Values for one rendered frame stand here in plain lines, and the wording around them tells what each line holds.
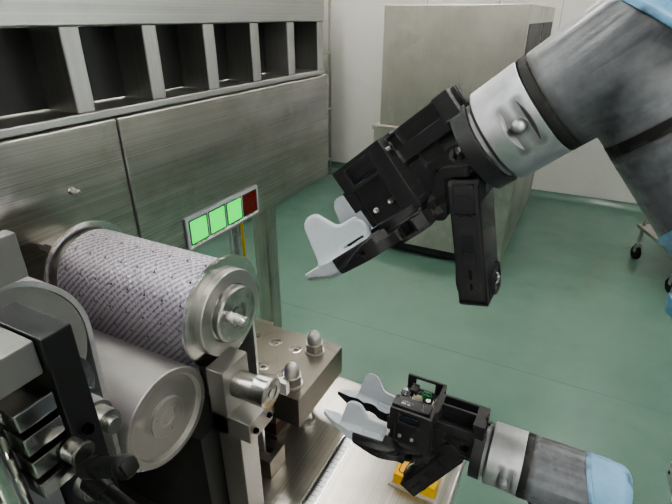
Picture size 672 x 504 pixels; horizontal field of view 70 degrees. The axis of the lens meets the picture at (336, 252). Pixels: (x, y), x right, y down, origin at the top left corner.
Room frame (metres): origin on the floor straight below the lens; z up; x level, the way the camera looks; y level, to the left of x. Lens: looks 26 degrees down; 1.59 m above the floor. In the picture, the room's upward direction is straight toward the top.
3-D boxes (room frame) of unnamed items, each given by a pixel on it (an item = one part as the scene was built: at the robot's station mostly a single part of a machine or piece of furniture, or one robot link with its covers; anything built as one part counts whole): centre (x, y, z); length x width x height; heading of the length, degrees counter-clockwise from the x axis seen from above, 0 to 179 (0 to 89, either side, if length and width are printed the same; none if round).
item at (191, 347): (0.52, 0.14, 1.25); 0.15 x 0.01 x 0.15; 153
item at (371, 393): (0.52, -0.05, 1.11); 0.09 x 0.03 x 0.06; 54
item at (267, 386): (0.45, 0.09, 1.18); 0.04 x 0.02 x 0.04; 153
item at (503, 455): (0.41, -0.20, 1.11); 0.08 x 0.05 x 0.08; 153
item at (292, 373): (0.63, 0.07, 1.05); 0.04 x 0.04 x 0.04
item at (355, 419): (0.47, -0.02, 1.11); 0.09 x 0.03 x 0.06; 72
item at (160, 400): (0.47, 0.31, 1.17); 0.26 x 0.12 x 0.12; 63
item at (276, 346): (0.75, 0.20, 1.00); 0.40 x 0.16 x 0.06; 63
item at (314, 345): (0.72, 0.04, 1.05); 0.04 x 0.04 x 0.04
